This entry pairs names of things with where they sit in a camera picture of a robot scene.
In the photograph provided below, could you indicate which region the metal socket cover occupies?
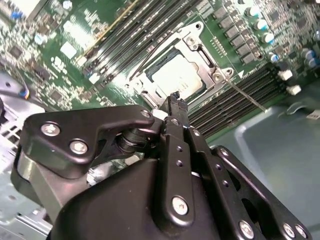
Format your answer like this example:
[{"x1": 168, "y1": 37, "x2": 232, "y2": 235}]
[{"x1": 134, "y1": 34, "x2": 222, "y2": 107}]

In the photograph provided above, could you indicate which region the silver CPU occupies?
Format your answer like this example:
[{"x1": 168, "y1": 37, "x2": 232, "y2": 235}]
[{"x1": 146, "y1": 47, "x2": 205, "y2": 98}]

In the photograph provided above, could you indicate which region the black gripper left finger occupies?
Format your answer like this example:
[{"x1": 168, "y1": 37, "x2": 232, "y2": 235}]
[{"x1": 11, "y1": 91, "x2": 197, "y2": 229}]

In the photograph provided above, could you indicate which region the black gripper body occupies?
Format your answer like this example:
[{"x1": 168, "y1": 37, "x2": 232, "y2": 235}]
[{"x1": 51, "y1": 157, "x2": 236, "y2": 240}]

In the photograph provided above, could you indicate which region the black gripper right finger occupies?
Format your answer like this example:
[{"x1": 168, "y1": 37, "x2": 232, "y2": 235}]
[{"x1": 179, "y1": 98, "x2": 313, "y2": 240}]

